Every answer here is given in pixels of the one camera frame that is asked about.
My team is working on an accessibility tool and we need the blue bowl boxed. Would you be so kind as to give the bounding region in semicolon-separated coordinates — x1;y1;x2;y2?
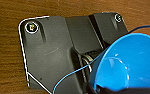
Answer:
88;32;150;93

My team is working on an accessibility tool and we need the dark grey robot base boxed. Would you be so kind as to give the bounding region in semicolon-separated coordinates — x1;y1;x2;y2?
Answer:
17;12;129;94

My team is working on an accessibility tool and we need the round lit base button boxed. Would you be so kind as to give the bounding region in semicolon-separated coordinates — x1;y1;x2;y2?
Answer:
24;21;39;35

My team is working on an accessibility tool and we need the blue cable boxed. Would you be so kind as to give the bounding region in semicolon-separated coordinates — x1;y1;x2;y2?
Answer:
52;26;150;94

